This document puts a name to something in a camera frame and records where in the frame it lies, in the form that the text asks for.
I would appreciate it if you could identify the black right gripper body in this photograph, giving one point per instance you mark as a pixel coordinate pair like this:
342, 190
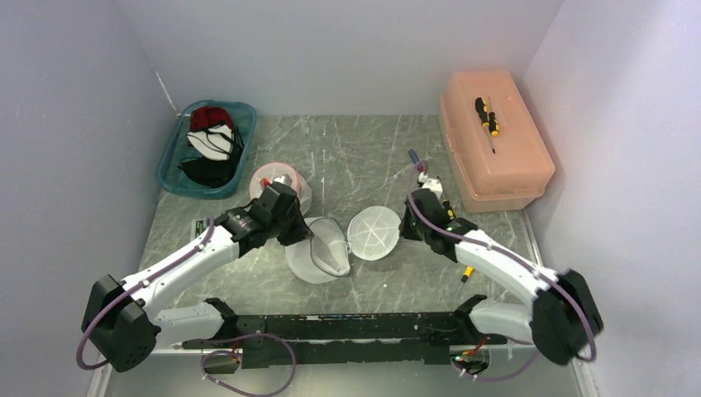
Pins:
412, 228

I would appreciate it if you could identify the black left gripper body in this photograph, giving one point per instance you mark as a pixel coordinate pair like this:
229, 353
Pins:
290, 229

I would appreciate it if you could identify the pink zip mesh laundry bag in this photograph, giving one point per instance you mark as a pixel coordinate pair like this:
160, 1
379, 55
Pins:
274, 169

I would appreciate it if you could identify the white mesh blue zip laundry bag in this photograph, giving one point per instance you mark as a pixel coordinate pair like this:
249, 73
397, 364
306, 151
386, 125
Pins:
371, 235

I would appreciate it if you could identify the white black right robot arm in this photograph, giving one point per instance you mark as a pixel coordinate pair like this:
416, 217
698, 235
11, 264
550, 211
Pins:
555, 312

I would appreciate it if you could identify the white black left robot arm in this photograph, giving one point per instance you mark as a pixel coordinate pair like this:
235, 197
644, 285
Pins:
126, 320

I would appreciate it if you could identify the black yellow screwdriver on table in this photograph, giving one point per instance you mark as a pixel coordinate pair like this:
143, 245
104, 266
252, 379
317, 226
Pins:
448, 209

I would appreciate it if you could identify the green label clear bit case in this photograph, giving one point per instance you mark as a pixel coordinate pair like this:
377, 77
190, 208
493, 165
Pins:
202, 229

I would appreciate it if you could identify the teal plastic tray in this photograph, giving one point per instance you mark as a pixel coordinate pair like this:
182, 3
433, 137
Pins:
218, 143

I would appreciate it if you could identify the orange translucent plastic storage box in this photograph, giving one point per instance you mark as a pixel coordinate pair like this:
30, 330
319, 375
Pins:
497, 155

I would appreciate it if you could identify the red cloth garment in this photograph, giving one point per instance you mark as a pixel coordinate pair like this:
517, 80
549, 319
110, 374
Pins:
207, 117

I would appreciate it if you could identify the black yellow screwdriver on box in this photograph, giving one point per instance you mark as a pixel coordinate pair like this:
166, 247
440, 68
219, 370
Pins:
488, 121

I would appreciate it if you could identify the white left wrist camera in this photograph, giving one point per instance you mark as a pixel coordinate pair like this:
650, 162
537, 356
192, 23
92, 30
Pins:
285, 179

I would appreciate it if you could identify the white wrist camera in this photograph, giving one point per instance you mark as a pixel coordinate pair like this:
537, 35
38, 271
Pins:
285, 179
425, 181

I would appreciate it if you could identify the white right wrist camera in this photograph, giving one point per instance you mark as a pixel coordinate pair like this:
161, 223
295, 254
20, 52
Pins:
425, 181

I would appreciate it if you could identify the blue red handle screwdriver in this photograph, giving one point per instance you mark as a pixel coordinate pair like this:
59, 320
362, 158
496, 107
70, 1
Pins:
417, 161

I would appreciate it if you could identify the small yellow handle screwdriver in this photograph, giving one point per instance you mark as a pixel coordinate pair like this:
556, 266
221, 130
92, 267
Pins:
466, 275

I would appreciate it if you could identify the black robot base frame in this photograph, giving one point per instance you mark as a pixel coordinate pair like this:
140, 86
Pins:
432, 338

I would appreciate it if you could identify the aluminium extrusion rail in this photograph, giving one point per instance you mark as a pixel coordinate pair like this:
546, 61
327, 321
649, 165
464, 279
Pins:
101, 377

